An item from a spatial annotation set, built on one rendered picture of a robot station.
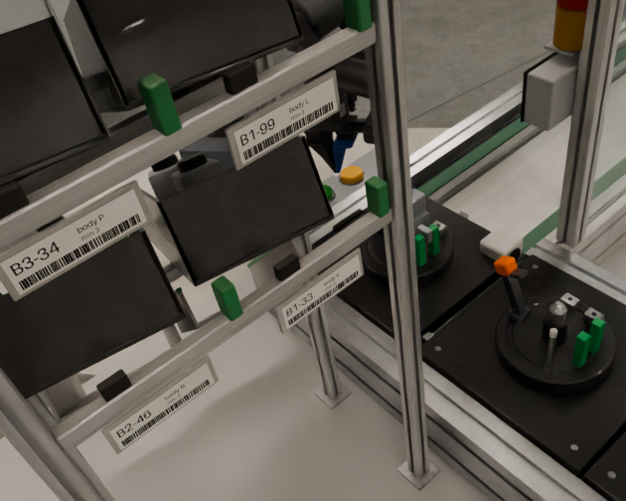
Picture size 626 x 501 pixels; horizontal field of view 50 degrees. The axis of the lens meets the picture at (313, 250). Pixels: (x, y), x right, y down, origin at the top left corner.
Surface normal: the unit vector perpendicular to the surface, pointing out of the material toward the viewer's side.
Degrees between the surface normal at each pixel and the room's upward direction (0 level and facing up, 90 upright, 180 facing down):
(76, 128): 65
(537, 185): 0
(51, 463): 90
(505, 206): 0
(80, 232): 90
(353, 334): 0
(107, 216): 90
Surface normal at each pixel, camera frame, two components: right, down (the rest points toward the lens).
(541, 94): -0.76, 0.52
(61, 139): 0.38, 0.18
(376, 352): -0.15, -0.73
